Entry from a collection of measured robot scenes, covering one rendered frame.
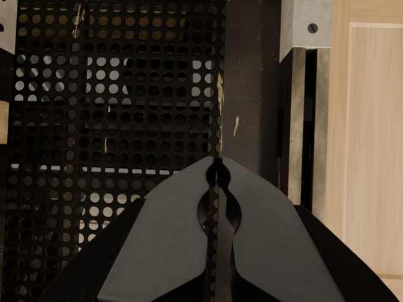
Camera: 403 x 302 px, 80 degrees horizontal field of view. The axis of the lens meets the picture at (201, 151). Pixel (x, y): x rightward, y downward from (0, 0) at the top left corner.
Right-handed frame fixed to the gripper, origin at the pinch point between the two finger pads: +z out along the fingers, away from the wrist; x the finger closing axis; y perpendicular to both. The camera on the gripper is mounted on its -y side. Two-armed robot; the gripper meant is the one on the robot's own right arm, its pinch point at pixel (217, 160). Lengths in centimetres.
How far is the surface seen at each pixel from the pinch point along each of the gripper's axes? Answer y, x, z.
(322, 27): -5.4, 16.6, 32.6
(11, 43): -2, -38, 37
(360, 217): 24.2, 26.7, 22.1
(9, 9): -7, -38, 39
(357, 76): 2.5, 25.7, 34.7
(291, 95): 4.0, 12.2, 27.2
